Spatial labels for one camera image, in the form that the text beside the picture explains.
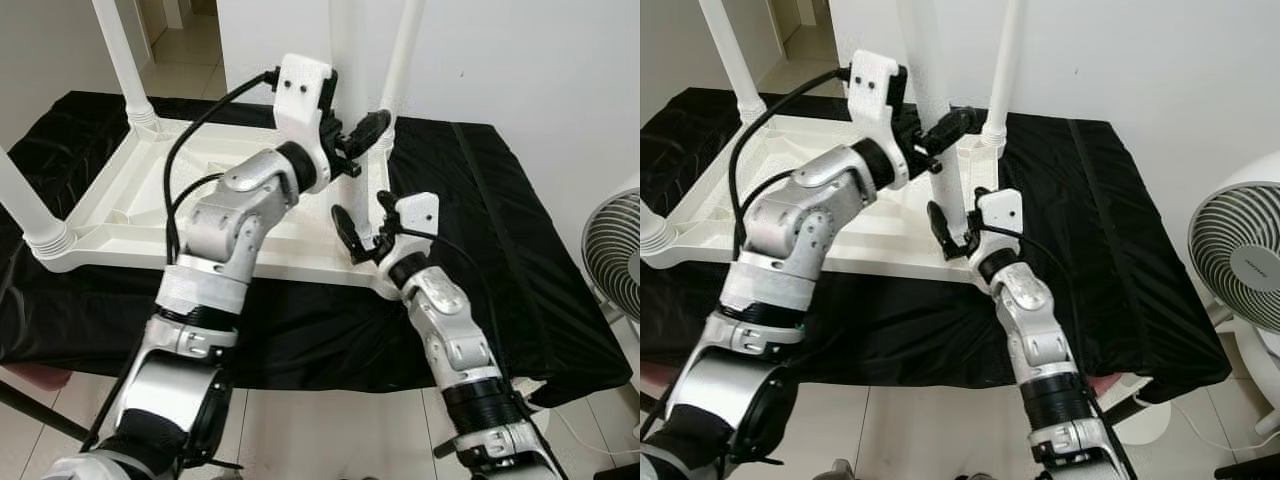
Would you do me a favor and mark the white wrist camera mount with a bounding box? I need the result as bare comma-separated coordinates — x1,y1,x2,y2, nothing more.
272,53,336,191
848,50,909,191
968,188,1026,263
378,192,441,266

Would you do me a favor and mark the white pedestal fan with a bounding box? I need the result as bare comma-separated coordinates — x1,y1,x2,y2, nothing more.
1110,150,1280,446
582,175,641,326

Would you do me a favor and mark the white fan cable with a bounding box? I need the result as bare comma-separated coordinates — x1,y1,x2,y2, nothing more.
550,405,621,461
1160,400,1261,451

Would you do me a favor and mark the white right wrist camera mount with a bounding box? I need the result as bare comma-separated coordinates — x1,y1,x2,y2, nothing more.
968,188,1026,263
378,192,441,266

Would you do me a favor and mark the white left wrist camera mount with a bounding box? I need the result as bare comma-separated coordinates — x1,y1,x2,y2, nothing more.
272,53,336,191
848,50,909,191

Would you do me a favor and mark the black table cloth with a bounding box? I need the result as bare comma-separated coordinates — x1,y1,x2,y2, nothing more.
0,90,633,393
640,88,1233,403

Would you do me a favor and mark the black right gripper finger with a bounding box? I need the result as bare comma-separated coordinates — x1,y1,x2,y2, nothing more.
332,205,366,264
926,200,959,261

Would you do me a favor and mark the black metal rack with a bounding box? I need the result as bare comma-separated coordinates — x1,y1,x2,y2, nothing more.
1215,455,1280,480

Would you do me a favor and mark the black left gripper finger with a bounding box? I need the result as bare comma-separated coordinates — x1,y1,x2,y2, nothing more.
925,107,983,151
350,110,393,151

